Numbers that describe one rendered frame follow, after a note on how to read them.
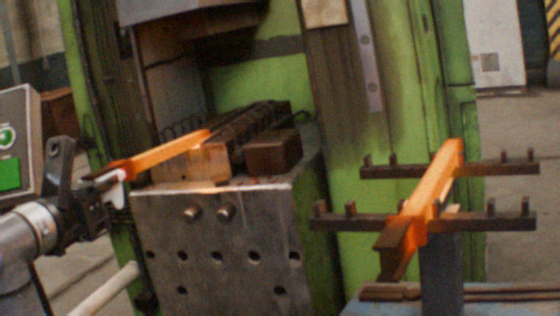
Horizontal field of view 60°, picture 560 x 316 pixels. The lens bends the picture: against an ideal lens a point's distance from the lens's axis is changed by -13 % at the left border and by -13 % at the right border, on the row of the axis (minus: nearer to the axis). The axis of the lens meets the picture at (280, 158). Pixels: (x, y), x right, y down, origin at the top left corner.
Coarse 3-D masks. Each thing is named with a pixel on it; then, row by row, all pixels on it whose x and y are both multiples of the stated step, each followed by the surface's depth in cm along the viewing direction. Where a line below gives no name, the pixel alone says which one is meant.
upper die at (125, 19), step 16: (128, 0) 109; (144, 0) 108; (160, 0) 107; (176, 0) 105; (192, 0) 104; (208, 0) 108; (224, 0) 115; (240, 0) 123; (256, 0) 132; (128, 16) 110; (144, 16) 109; (160, 16) 108
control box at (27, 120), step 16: (0, 96) 121; (16, 96) 121; (32, 96) 124; (0, 112) 120; (16, 112) 120; (32, 112) 122; (0, 128) 119; (16, 128) 119; (32, 128) 121; (16, 144) 118; (32, 144) 119; (0, 160) 117; (32, 160) 117; (32, 176) 116; (16, 192) 115; (32, 192) 115
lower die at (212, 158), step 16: (224, 112) 156; (256, 112) 139; (288, 112) 147; (208, 128) 125; (240, 128) 122; (256, 128) 127; (288, 128) 146; (208, 144) 113; (224, 144) 112; (240, 144) 118; (176, 160) 117; (192, 160) 115; (208, 160) 114; (224, 160) 113; (160, 176) 119; (176, 176) 118; (192, 176) 116; (208, 176) 115
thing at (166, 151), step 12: (204, 132) 117; (168, 144) 106; (180, 144) 107; (192, 144) 111; (144, 156) 95; (156, 156) 99; (168, 156) 103; (108, 168) 86; (120, 168) 89; (132, 168) 90; (144, 168) 95; (84, 180) 82; (132, 180) 90
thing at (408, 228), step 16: (448, 144) 90; (448, 160) 81; (432, 176) 76; (448, 176) 80; (416, 192) 71; (432, 192) 70; (416, 208) 66; (400, 224) 60; (416, 224) 61; (384, 240) 57; (400, 240) 56; (416, 240) 62; (384, 256) 55; (400, 256) 59; (384, 272) 56; (400, 272) 57
